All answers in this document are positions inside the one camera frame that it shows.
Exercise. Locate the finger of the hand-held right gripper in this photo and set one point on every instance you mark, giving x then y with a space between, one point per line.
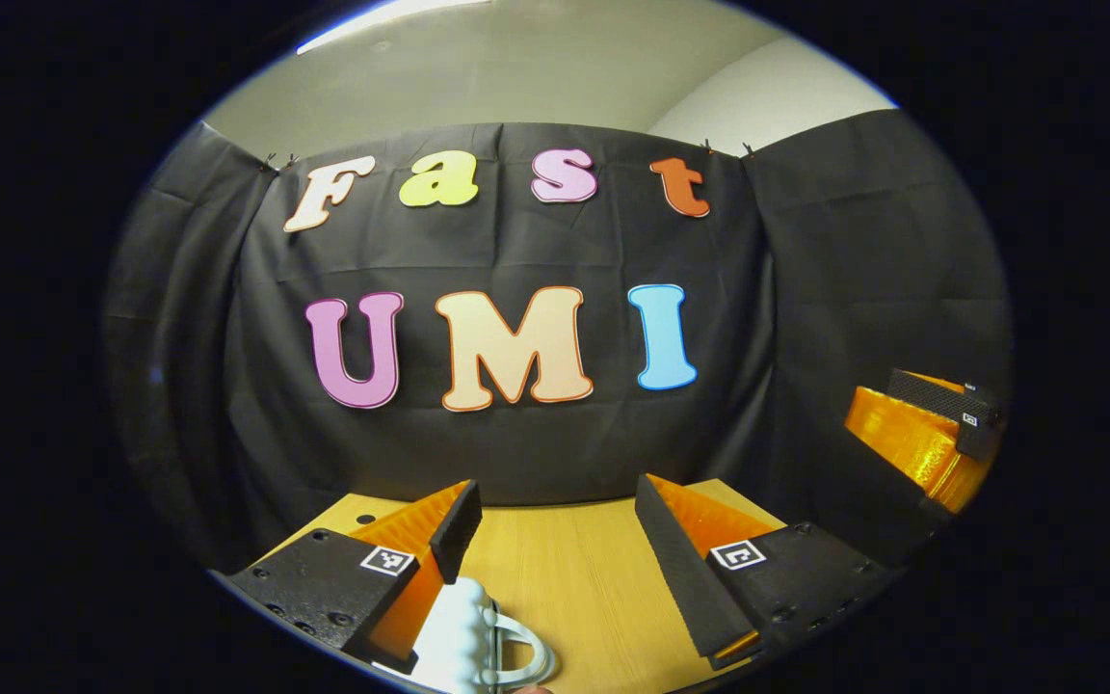
902 439
926 390

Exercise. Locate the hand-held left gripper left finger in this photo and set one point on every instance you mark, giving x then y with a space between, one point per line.
459 530

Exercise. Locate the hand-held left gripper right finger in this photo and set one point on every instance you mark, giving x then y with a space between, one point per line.
675 569

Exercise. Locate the light blue suitcase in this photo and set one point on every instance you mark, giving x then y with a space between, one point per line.
454 636

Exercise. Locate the black backdrop cloth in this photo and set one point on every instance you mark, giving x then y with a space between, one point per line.
806 289

